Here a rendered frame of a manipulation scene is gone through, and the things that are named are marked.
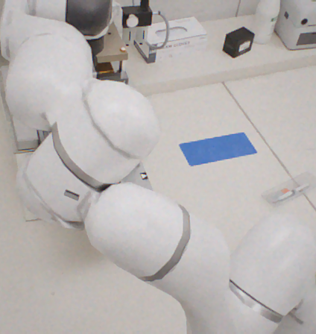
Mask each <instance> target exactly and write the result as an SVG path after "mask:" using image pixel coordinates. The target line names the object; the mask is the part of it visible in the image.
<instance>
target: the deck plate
mask: <svg viewBox="0 0 316 334"><path fill-rule="evenodd" d="M0 43H1V42H0ZM9 64H10V61H9V60H7V59H5V58H4V57H3V56H2V55H1V46H0V95H1V98H2V101H3V105H4V112H5V116H6V120H7V127H8V131H9V135H10V142H11V146H12V149H13V154H19V153H25V152H31V151H36V150H37V149H38V148H33V149H27V150H26V149H22V150H18V149H17V147H16V140H15V136H14V132H13V126H12V122H11V118H10V112H9V108H8V105H7V102H6V99H5V95H6V94H5V93H4V87H3V81H2V75H1V66H5V65H9Z"/></svg>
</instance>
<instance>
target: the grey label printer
mask: <svg viewBox="0 0 316 334"><path fill-rule="evenodd" d="M274 30H275V31H276V32H277V34H278V35H279V37H280V38H281V40H282V41H283V42H284V43H285V45H286V47H287V48H289V49H291V50H294V49H299V48H313V47H316V0H280V10H279V15H278V19H277V21H276V24H275V26H274Z"/></svg>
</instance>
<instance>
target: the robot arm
mask: <svg viewBox="0 0 316 334"><path fill-rule="evenodd" d="M120 10H121V9H120V4H118V3H116V2H114V1H113V0H4V4H3V8H2V12H1V19H0V41H1V43H0V46H1V55H2V56H3V57H4V58H5V59H7V60H9V61H10V64H9V69H8V73H7V81H6V88H5V93H6V95H5V99H6V102H7V105H8V107H9V108H10V111H11V113H12V115H13V117H15V118H16V119H18V120H19V121H20V122H21V123H23V124H24V125H25V126H26V127H29V128H32V129H37V130H45V131H51V132H50V134H49V135H48V136H47V137H46V138H45V140H44V141H43V142H42V143H41V145H40V146H39V147H38V149H37V150H36V151H35V152H34V153H33V154H32V155H30V156H29V157H27V158H26V159H25V161H24V162H23V164H22V167H21V168H19V170H18V172H17V173H16V186H15V188H16V192H17V195H18V197H19V199H20V200H21V201H22V203H23V204H24V205H25V207H26V208H27V210H28V211H29V212H31V213H32V214H33V215H35V216H36V217H39V218H40V219H42V220H43V221H45V222H48V223H49V224H53V225H56V226H62V227H63V228H66V229H70V230H84V228H85V229H86V234H87V235H88V238H89V241H90V243H91V245H92V246H93V247H95V248H96V249H97V250H98V251H100V252H101V253H102V254H103V255H105V257H107V258H108V259H109V261H111V262H112V263H113V264H114V265H117V266H118V267H120V268H122V269H124V270H125V271H127V272H129V273H131V274H132V275H134V276H136V277H137V278H138V279H140V280H142V281H143V282H145V283H147V284H149V285H151V286H153V287H155V288H157V289H159V290H161V291H163V292H165V293H167V294H169V295H171V296H172V297H173V298H174V299H175V300H177V301H178V302H179V303H180V305H181V306H182V308H183V310H184V312H185V316H186V334H316V234H315V233H314V232H313V231H312V230H311V229H310V228H309V226H308V225H307V224H306V223H305V222H304V221H302V220H300V219H298V218H295V217H293V216H291V215H288V214H282V213H273V214H265V215H264V216H263V217H262V218H261V219H260V220H259V221H258V223H257V224H256V225H255V226H254V227H253V228H252V229H251V230H250V231H249V232H248V233H247V234H246V235H245V236H244V238H243V239H242V240H241V241H240V242H239V244H238V245H237V247H236V249H235V250H234V251H233V253H232V254H231V256H230V253H229V248H228V244H227V240H226V239H225V237H224V235H223V233H222V232H221V231H220V230H219V229H218V228H217V227H215V226H214V225H212V224H210V223H209V222H207V221H205V220H203V219H202V218H200V217H198V216H196V215H195V214H193V213H191V212H189V211H188V210H186V208H185V207H184V206H183V205H181V204H179V203H177V202H176V201H173V200H171V199H170V198H167V197H166V196H164V195H162V194H160V193H158V192H154V191H152V190H150V189H146V188H144V187H141V186H139V185H136V184H135V183H131V182H129V181H128V182H123V183H121V181H120V180H121V179H124V178H125V177H126V176H127V175H128V174H129V173H130V172H131V171H132V170H133V169H134V168H135V167H136V166H137V165H138V164H139V163H140V162H141V161H142V159H143V158H144V157H146V156H148V155H149V154H150V153H151V152H152V150H153V149H154V147H155V146H156V144H157V143H158V141H159V140H160V139H161V135H162V126H161V121H160V120H159V117H158V115H157V113H156V111H155V110H154V107H153V105H152V104H151V103H150V101H149V100H148V99H147V98H146V97H144V96H143V95H142V94H141V93H140V92H139V90H137V89H135V88H133V87H131V86H128V85H127V84H125V83H122V82H117V81H109V80H105V81H100V75H101V73H100V71H98V70H97V65H98V57H97V56H96V55H97V54H98V53H100V52H101V51H102V50H103V48H104V38H105V33H106V32H107V30H108V28H109V25H110V24H111V22H112V21H113V20H114V19H115V17H116V16H117V15H118V14H119V13H120Z"/></svg>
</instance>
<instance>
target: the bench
mask: <svg viewBox="0 0 316 334"><path fill-rule="evenodd" d="M143 96H144V97H146V98H147V99H148V100H149V101H150V103H151V104H152V105H153V107H154V110H155V111H156V113H157V115H158V117H159V120H160V121H161V126H162V135H161V139H160V140H159V141H158V143H157V144H156V146H155V147H154V149H153V150H152V152H151V153H150V154H149V155H148V166H149V181H150V183H151V186H152V188H153V191H154V192H158V193H160V194H162V195H164V196H166V197H167V198H170V199H171V200H173V201H176V202H177V203H179V204H181V205H183V206H184V207H185V208H186V210H188V211H189V212H191V213H193V214H195V215H196V216H198V217H200V218H202V219H203V220H205V221H207V222H209V223H210V224H212V225H214V226H215V227H217V228H218V229H219V230H220V231H221V232H222V233H223V235H224V237H225V239H226V240H227V244H228V248H229V253H230V256H231V254H232V253H233V251H234V250H235V249H236V247H237V245H238V244H239V242H240V241H241V240H242V239H243V238H244V236H245V235H246V234H247V233H248V232H249V231H250V230H251V229H252V228H253V227H254V226H255V225H256V224H257V223H258V221H259V220H260V219H261V218H262V217H263V216H264V215H265V214H273V213H282V214H288V215H291V216H293V217H295V218H298V219H300V220H302V221H304V222H305V223H306V224H307V225H308V226H309V228H310V229H311V230H312V231H313V232H314V233H315V234H316V188H314V189H310V190H308V191H307V192H304V193H303V194H301V195H298V196H297V197H295V198H292V199H291V200H290V201H287V202H285V203H284V204H281V205H279V206H278V207H276V208H273V207H272V206H271V205H270V204H269V203H268V202H267V201H266V200H265V199H264V198H263V197H262V196H261V193H262V192H264V191H265V190H267V189H269V188H271V187H273V186H275V185H277V184H279V183H283V182H285V181H287V180H289V179H291V178H293V177H295V176H297V175H299V174H301V173H303V172H305V171H309V172H310V173H311V174H313V175H314V176H315V177H316V65H311V66H303V67H302V68H298V69H289V70H285V71H280V72H272V73H267V74H262V75H256V76H254V77H249V78H241V79H236V80H231V81H225V82H220V83H211V84H207V85H202V86H194V87H190V88H185V89H177V90H172V91H167V92H161V93H156V94H151V95H143ZM239 132H245V133H246V134H247V138H248V139H249V140H250V142H251V143H252V145H253V147H254V148H255V149H256V151H257V154H249V155H245V156H242V157H235V158H231V159H227V160H220V161H216V162H212V163H206V164H202V165H198V166H190V165H189V164H188V163H187V161H186V158H185V156H184V154H183V152H182V151H181V149H180V146H179V144H180V143H184V142H191V141H195V140H199V139H207V138H211V137H215V136H223V135H227V134H231V133H239ZM15 186H16V172H15V168H14V164H13V158H12V154H11V149H10V143H9V139H8V135H7V128H6V124H5V120H4V114H3V109H2V105H1V100H0V334H186V316H185V312H184V310H183V308H182V306H181V305H180V303H179V302H178V301H177V300H175V299H174V298H173V297H172V296H171V295H169V294H167V293H165V292H163V291H161V290H159V289H157V288H155V287H153V286H151V285H149V284H147V283H145V282H143V281H142V280H140V279H138V278H137V277H136V276H134V275H132V274H131V273H129V272H127V271H125V270H124V269H122V268H120V267H118V266H117V265H114V264H113V263H112V262H111V261H109V259H108V258H107V257H105V255H103V254H102V253H101V252H100V251H99V250H97V249H96V248H95V247H93V246H92V245H91V243H90V241H89V238H88V235H87V234H86V229H85V228H84V230H70V229H66V228H63V227H60V226H56V225H53V224H49V223H48V222H45V221H43V220H42V219H40V218H38V219H34V220H33V219H32V220H30V221H26V220H25V217H24V213H23V209H22V202H21V200H20V199H19V197H18V195H17V192H16V188H15Z"/></svg>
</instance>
